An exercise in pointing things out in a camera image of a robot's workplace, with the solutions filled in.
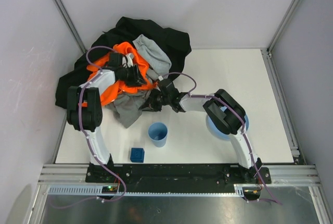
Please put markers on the right aluminium frame post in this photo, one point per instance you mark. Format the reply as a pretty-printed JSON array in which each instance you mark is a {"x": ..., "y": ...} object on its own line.
[{"x": 291, "y": 10}]

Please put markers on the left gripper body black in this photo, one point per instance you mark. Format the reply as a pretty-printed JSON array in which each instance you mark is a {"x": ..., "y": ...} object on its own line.
[{"x": 135, "y": 75}]

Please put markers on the dark grey cloth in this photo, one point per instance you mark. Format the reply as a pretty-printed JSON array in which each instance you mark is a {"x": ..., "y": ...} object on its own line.
[{"x": 127, "y": 106}]

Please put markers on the light grey cloth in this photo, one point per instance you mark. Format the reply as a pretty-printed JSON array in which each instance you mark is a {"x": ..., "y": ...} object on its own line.
[{"x": 159, "y": 62}]

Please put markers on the orange cloth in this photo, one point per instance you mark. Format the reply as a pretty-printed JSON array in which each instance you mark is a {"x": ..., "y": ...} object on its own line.
[{"x": 112, "y": 91}]

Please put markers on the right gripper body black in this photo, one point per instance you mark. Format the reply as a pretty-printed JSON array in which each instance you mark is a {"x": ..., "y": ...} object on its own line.
[{"x": 155, "y": 99}]

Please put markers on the left aluminium frame post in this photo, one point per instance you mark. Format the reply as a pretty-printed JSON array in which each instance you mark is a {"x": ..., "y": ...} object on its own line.
[{"x": 70, "y": 25}]

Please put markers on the aluminium frame post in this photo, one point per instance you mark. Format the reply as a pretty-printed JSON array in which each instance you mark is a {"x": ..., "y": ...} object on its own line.
[
  {"x": 70, "y": 25},
  {"x": 291, "y": 10}
]

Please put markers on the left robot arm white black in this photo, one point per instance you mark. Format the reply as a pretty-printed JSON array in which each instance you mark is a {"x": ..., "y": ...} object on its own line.
[{"x": 84, "y": 102}]

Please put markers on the blue plastic cup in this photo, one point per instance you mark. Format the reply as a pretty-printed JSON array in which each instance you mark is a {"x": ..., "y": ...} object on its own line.
[{"x": 158, "y": 133}]

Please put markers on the blue cube block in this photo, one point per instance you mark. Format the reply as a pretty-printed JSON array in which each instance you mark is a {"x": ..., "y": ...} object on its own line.
[{"x": 137, "y": 155}]

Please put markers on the blue plastic bowl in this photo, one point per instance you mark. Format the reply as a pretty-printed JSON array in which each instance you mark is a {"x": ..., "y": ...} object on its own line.
[{"x": 218, "y": 134}]

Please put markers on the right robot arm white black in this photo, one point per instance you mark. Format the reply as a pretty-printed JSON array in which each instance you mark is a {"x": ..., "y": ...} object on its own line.
[{"x": 226, "y": 114}]

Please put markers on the black cloth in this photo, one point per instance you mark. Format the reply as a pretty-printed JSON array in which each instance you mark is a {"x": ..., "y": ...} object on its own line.
[{"x": 176, "y": 44}]

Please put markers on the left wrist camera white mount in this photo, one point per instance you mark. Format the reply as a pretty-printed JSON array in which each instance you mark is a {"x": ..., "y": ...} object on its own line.
[{"x": 127, "y": 60}]

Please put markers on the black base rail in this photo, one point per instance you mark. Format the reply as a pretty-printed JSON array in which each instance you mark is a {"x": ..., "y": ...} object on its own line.
[{"x": 174, "y": 178}]

